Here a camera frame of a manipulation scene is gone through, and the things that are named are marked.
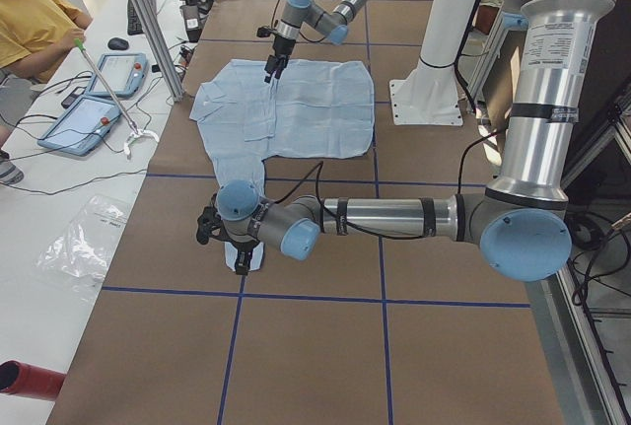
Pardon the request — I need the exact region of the black smartphone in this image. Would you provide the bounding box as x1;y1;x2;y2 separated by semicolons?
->
61;87;85;108

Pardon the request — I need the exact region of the light blue button-up shirt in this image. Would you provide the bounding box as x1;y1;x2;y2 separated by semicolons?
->
190;60;375;272

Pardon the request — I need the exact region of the black keyboard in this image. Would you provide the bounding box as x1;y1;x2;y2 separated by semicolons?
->
126;0;158;36

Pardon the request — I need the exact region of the lower blue teach pendant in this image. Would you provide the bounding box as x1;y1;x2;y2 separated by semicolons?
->
37;96;121;156

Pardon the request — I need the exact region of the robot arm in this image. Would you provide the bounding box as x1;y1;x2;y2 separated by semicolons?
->
257;0;369;83
213;0;615;282

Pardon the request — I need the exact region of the blue teach pendant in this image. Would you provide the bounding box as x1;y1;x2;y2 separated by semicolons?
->
37;96;121;156
97;53;148;100

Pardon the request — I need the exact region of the black computer mouse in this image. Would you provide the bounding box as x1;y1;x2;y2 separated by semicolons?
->
107;37;129;50

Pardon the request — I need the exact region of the upper blue teach pendant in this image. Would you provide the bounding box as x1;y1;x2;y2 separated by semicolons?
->
97;53;148;100

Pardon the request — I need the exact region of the brown table mat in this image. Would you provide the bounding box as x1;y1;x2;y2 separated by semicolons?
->
46;0;565;424

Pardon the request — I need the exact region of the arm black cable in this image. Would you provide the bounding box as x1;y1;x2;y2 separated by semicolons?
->
271;0;346;43
293;128;509;241

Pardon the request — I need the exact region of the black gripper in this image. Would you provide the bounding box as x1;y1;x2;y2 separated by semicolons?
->
231;241;257;276
264;35;295;84

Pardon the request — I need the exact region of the grey aluminium frame post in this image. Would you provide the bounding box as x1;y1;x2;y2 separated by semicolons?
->
131;0;184;103

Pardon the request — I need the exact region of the red cylinder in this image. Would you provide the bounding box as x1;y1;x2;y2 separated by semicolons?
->
1;360;66;401

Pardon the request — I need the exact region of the person in yellow shirt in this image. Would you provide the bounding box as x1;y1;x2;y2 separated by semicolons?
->
1;0;93;83

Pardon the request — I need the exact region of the metal reacher grabber tool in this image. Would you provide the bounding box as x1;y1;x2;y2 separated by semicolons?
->
74;37;160;159

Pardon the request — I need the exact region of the clear plastic bag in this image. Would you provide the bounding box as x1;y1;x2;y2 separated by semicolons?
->
35;194;131;304

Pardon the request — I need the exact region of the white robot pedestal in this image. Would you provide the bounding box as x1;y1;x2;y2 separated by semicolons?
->
389;0;476;126

